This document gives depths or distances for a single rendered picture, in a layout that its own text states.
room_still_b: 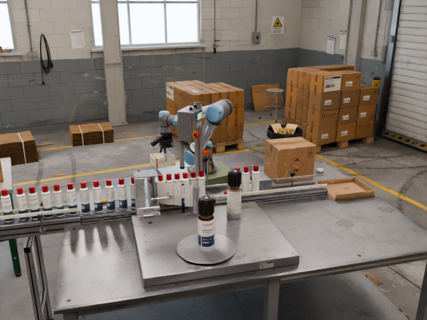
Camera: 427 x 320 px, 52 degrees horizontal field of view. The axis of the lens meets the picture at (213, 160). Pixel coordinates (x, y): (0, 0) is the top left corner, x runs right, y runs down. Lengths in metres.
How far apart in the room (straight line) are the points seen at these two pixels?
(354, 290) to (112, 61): 5.96
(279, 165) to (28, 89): 5.56
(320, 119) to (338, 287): 3.59
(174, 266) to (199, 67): 6.66
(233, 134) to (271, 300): 4.44
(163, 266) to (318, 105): 4.62
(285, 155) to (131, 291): 1.56
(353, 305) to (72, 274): 1.82
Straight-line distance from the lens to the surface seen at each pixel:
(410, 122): 7.34
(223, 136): 6.51
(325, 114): 6.54
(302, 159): 3.27
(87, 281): 2.29
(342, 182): 3.42
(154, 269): 2.22
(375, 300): 3.29
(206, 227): 2.25
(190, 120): 2.70
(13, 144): 6.53
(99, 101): 8.15
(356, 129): 7.04
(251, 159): 3.79
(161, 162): 3.26
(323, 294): 3.24
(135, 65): 8.20
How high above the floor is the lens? 2.11
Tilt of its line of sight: 20 degrees down
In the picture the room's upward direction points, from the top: straight up
